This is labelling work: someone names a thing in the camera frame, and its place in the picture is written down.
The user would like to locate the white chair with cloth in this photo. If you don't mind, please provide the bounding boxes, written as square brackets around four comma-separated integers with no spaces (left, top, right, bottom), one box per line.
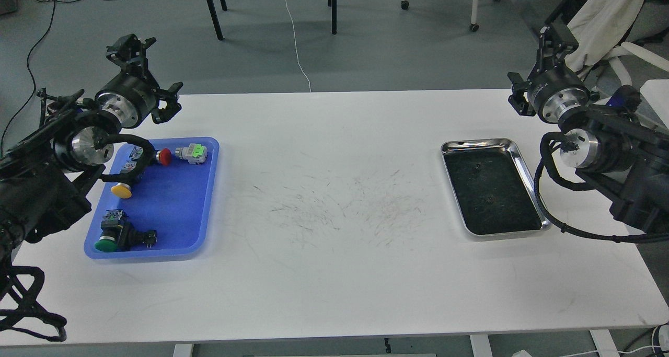
[544,0,669,133]

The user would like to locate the green push button switch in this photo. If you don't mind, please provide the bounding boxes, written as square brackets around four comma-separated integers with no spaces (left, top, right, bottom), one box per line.
[94,209,158,252]

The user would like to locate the red push button switch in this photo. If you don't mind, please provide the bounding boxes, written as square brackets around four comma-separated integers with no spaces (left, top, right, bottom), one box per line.
[128,146,172,166]

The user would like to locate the silver metal tray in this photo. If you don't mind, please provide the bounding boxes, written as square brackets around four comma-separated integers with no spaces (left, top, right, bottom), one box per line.
[441,138,551,239]

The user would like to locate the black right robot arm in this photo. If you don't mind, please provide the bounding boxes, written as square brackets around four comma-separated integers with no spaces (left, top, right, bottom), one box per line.
[508,22,668,244]

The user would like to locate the black table legs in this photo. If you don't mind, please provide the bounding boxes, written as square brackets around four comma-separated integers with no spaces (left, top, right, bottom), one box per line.
[201,0,338,41]

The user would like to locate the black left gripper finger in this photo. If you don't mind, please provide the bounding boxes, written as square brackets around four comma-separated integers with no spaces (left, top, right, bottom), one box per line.
[151,82,183,124]
[106,34,157,78]

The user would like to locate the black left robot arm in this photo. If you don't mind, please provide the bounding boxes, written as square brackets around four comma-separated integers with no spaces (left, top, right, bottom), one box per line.
[1,34,182,342]

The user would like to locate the grey green connector part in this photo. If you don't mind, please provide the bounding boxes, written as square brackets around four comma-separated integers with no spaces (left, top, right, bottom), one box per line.
[175,143,208,165]

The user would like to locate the black floor cable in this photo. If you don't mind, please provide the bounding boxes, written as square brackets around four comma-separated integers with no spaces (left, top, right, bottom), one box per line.
[0,0,95,154]

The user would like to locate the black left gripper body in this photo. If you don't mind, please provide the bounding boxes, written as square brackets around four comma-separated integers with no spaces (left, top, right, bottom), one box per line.
[94,73,158,128]

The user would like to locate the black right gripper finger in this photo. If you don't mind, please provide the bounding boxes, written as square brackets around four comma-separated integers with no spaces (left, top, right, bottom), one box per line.
[508,73,537,117]
[538,23,579,70]

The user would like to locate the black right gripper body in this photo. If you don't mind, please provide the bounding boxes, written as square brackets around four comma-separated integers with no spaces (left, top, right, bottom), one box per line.
[526,63,590,124]

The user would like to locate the blue plastic tray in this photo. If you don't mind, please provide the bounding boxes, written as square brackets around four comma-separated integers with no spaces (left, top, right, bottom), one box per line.
[84,137,220,261]

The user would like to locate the yellow push button switch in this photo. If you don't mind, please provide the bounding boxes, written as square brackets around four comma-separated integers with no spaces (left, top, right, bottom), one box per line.
[110,161,143,198]

